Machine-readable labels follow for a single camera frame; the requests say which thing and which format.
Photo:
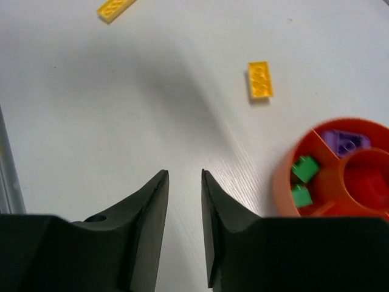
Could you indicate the purple lego brick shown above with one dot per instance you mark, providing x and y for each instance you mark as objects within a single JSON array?
[{"x": 344, "y": 143}]

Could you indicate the green lego brick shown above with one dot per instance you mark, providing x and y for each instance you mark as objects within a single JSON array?
[
  {"x": 301, "y": 195},
  {"x": 304, "y": 169}
]

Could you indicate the orange round divided container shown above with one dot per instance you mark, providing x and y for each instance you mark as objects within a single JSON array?
[{"x": 327, "y": 188}]

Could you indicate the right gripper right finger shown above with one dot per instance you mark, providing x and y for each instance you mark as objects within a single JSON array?
[{"x": 246, "y": 252}]

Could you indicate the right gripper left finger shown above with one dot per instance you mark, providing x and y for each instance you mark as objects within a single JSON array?
[{"x": 117, "y": 249}]

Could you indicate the small yellow lego brick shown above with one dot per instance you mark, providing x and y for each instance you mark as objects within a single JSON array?
[{"x": 111, "y": 9}]

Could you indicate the aluminium table frame rail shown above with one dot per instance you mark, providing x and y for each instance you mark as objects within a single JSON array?
[{"x": 11, "y": 195}]

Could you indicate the large yellow lego brick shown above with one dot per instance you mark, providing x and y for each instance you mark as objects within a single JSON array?
[{"x": 260, "y": 83}]

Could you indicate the small red lego brick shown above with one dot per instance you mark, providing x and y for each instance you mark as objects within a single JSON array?
[{"x": 367, "y": 186}]

